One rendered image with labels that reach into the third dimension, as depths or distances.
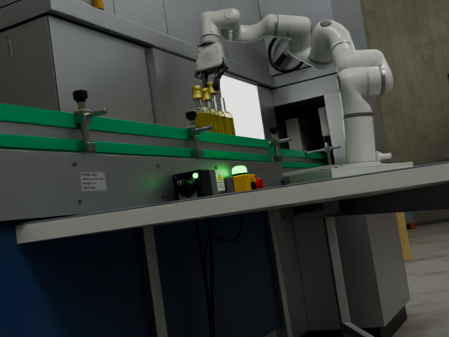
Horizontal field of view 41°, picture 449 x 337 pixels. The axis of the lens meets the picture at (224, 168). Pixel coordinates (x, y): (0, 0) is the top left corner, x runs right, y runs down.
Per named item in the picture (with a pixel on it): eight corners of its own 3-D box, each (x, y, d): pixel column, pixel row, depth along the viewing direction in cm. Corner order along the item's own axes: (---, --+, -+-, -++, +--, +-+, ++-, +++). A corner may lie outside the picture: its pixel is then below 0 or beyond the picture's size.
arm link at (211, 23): (240, 18, 227) (240, 4, 218) (241, 43, 224) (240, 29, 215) (200, 20, 227) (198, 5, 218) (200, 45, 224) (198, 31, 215)
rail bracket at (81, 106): (89, 156, 126) (81, 93, 127) (117, 149, 123) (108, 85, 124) (76, 155, 122) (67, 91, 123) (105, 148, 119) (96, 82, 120)
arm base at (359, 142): (383, 165, 198) (379, 118, 198) (397, 163, 185) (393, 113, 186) (337, 168, 196) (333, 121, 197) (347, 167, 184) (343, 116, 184)
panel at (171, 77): (262, 154, 285) (252, 84, 288) (268, 154, 284) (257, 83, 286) (158, 146, 205) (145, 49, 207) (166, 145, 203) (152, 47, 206)
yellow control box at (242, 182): (238, 202, 182) (234, 177, 182) (260, 198, 178) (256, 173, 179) (228, 202, 175) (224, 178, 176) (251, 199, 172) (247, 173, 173)
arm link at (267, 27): (276, 30, 216) (218, 25, 217) (274, 48, 228) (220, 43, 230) (278, 9, 219) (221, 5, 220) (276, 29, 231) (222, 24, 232)
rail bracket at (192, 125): (196, 160, 167) (190, 113, 168) (220, 156, 164) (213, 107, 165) (190, 160, 163) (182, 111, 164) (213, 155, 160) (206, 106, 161)
